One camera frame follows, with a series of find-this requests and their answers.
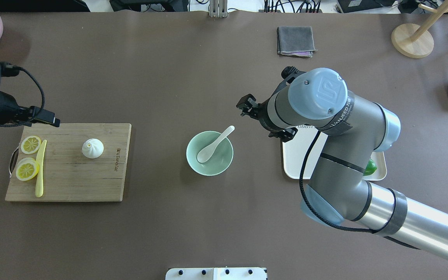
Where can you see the yellow plastic knife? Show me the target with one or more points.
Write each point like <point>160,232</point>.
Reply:
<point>39,187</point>

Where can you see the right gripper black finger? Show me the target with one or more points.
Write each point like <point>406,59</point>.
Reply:
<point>248,106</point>

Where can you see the cream rabbit serving tray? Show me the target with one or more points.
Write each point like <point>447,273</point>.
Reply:
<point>293,153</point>

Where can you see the lemon slice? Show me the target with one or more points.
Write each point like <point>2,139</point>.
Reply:
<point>31,144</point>

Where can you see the wooden cutting board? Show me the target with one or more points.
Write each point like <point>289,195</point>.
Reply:
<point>69,176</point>

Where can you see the aluminium frame post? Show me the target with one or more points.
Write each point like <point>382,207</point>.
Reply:
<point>218,8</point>

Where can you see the white ceramic spoon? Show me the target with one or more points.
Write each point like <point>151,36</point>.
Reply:
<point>206,153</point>

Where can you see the white steamed bun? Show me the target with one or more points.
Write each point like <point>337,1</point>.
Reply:
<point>92,148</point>

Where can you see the folded grey cloth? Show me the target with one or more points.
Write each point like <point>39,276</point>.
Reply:
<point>295,41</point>

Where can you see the stacked lemon slices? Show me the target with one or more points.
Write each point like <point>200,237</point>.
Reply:
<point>27,169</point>

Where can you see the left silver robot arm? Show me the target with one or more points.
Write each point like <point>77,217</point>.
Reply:
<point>40,90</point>

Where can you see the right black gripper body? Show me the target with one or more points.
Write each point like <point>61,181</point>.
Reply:
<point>252,109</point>

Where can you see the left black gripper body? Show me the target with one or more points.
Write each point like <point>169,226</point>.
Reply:
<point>5,105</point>

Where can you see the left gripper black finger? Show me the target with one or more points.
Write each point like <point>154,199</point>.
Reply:
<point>40,115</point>

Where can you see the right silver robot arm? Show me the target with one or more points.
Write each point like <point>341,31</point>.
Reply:
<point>337,194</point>

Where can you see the wooden stand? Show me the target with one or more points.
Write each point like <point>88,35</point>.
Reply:
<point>415,41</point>

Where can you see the green lime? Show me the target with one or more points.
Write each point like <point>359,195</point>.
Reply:
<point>371,168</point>

